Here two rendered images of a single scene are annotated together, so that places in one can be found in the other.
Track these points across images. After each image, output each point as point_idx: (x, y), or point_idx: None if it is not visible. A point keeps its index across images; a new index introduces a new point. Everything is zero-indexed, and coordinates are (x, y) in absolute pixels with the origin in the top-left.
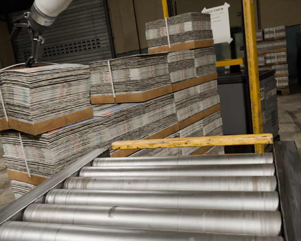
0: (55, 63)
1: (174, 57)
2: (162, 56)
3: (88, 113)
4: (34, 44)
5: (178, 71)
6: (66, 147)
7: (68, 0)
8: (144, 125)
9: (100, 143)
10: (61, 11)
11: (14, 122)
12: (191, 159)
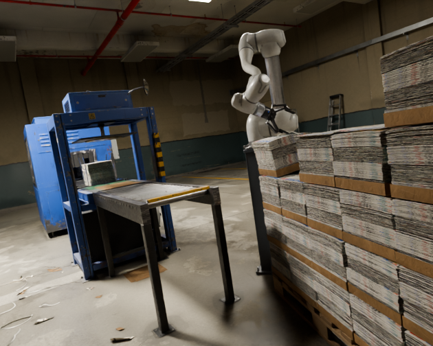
0: (295, 132)
1: (341, 141)
2: (322, 139)
3: (274, 173)
4: (272, 123)
5: (343, 162)
6: (264, 187)
7: (240, 109)
8: (302, 203)
9: (275, 195)
10: (247, 112)
11: None
12: None
